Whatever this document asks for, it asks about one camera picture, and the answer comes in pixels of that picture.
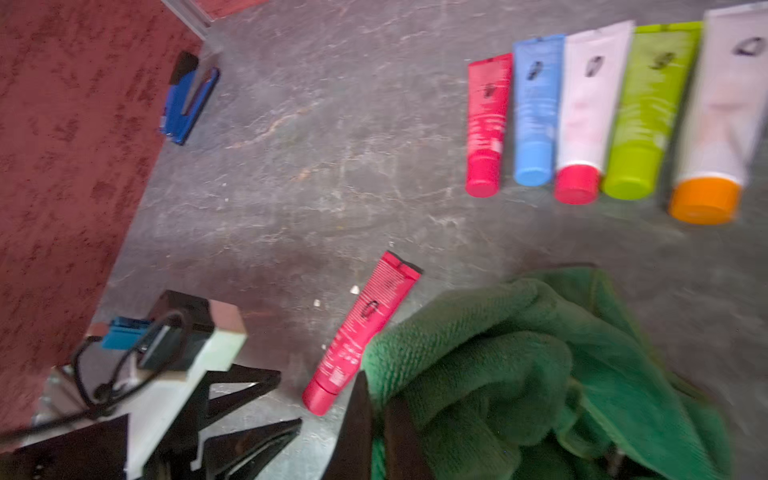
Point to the green microfiber cloth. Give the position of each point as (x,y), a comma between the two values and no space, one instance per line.
(540,378)

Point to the white tube pink cap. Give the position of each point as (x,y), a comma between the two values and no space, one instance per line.
(593,72)

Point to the blue toothpaste tube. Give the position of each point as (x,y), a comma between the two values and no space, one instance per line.
(538,65)

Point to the blue stapler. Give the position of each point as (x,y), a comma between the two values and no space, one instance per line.
(182,108)

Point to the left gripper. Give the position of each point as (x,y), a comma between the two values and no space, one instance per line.
(72,444)

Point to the white tube orange cap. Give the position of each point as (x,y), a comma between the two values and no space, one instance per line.
(725,114)

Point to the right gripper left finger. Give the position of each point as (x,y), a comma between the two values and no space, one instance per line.
(352,456)

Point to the lime green toothpaste tube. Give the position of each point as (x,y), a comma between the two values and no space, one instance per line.
(656,76)

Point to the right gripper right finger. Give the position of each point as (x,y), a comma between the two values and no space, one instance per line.
(404,456)

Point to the pink toothpaste tube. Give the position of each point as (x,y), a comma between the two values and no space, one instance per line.
(389,284)
(489,85)

